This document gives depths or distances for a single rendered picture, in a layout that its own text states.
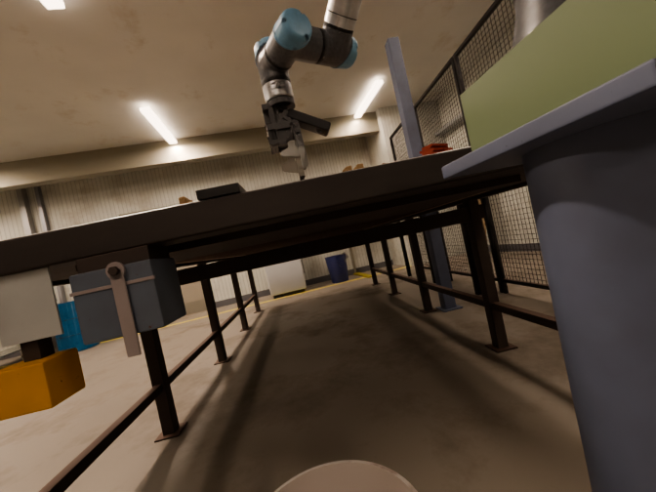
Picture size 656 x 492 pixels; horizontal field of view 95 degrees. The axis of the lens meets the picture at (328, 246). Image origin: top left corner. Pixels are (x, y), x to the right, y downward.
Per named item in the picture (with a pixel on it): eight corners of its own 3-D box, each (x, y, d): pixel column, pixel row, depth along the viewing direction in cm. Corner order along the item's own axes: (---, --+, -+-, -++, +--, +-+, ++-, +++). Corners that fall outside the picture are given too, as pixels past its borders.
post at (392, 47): (463, 307, 258) (403, 32, 255) (444, 312, 256) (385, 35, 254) (453, 304, 275) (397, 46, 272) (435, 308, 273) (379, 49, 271)
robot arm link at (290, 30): (323, 13, 68) (302, 45, 78) (277, -1, 63) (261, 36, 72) (329, 46, 68) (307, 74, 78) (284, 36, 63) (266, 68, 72)
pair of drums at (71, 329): (131, 329, 557) (121, 289, 556) (99, 347, 452) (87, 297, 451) (92, 339, 544) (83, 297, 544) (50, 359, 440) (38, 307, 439)
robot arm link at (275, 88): (291, 93, 82) (291, 75, 74) (295, 108, 82) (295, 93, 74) (264, 97, 81) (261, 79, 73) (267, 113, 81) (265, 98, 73)
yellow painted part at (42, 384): (53, 408, 50) (20, 269, 50) (-5, 423, 49) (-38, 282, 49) (87, 387, 58) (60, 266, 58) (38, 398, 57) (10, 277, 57)
